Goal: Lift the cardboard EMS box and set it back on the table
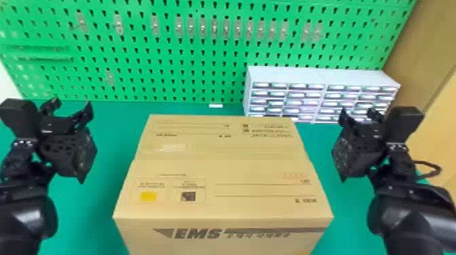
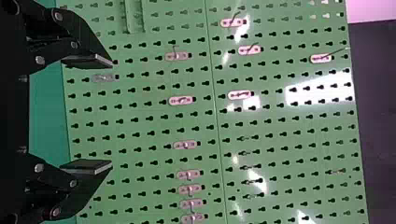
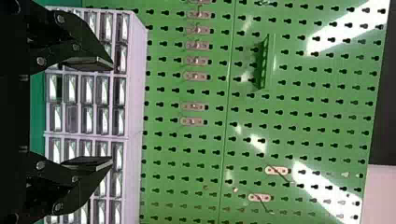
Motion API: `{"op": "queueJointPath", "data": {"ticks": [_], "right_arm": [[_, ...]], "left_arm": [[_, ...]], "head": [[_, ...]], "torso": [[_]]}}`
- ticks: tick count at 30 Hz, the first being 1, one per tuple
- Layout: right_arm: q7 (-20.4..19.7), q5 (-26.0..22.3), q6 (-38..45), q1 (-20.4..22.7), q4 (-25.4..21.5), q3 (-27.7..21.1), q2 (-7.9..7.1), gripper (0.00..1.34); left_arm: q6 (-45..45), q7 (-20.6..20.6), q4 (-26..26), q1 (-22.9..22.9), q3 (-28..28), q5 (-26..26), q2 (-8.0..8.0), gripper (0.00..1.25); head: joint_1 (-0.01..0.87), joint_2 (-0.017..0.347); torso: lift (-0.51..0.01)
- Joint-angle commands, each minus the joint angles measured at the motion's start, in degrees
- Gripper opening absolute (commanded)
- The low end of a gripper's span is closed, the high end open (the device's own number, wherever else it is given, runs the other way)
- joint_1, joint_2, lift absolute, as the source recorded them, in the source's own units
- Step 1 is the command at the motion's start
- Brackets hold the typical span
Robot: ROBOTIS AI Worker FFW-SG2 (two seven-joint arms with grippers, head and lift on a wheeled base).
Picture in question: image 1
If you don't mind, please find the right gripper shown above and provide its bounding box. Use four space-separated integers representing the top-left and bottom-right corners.
331 106 390 182

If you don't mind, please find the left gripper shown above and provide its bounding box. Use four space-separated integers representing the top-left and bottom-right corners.
37 96 98 184

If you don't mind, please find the cardboard box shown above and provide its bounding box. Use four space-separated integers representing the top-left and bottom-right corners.
112 113 335 255

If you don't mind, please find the white drawer cabinet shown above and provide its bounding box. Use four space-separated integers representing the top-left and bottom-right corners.
243 65 327 124
314 68 402 125

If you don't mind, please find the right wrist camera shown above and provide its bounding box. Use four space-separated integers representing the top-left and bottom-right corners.
385 106 425 144

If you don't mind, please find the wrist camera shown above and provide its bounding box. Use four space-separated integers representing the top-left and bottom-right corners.
0 98 39 139
385 106 425 144

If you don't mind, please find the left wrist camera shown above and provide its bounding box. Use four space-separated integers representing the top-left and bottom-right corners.
0 98 39 139

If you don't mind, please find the black cable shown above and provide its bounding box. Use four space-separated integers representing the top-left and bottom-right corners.
412 160 443 179

